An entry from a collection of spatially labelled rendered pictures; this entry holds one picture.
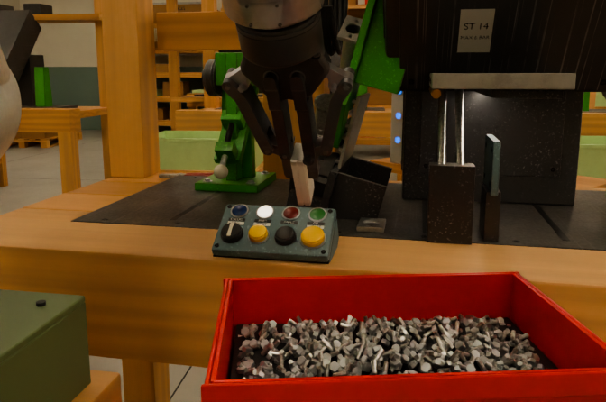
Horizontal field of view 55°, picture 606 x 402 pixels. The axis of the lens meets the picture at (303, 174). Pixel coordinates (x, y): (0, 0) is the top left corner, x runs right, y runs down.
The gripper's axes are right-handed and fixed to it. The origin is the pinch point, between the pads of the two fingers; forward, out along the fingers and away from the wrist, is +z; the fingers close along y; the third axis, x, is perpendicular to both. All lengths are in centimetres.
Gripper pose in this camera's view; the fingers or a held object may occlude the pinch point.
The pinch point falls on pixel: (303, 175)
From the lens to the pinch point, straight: 63.9
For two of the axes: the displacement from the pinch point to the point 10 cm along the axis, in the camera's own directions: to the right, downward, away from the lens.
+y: 9.8, 0.3, -1.9
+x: 1.6, -7.0, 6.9
